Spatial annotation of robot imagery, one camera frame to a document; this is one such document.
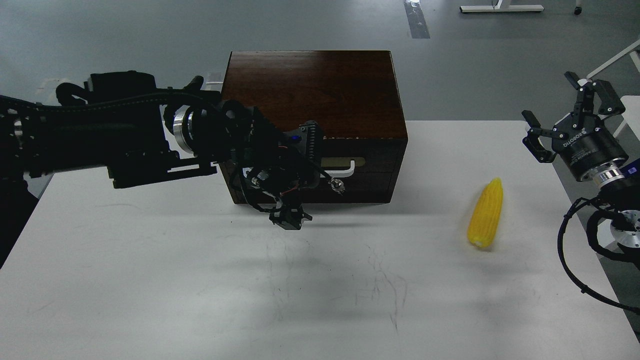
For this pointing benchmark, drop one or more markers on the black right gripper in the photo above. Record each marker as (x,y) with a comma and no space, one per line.
(586,145)

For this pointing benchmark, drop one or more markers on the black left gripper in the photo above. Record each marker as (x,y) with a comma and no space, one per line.
(267,160)

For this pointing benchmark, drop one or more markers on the wooden drawer with white handle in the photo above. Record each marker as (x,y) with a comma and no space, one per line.
(378,164)

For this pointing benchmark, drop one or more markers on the yellow corn cob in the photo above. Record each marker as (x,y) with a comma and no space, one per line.
(484,221)

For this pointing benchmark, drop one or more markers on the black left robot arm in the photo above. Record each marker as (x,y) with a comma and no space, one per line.
(143,135)

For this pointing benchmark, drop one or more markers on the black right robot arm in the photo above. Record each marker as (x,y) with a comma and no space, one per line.
(612,230)

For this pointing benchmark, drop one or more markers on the dark wooden drawer cabinet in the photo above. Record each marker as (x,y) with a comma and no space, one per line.
(350,93)

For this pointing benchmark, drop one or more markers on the white rolling table leg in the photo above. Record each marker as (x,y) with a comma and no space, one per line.
(631,51)

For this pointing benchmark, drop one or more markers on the grey floor tape strip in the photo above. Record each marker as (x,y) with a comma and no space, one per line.
(416,21)

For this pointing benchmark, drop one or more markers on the white desk frame base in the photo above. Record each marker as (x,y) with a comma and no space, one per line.
(502,6)

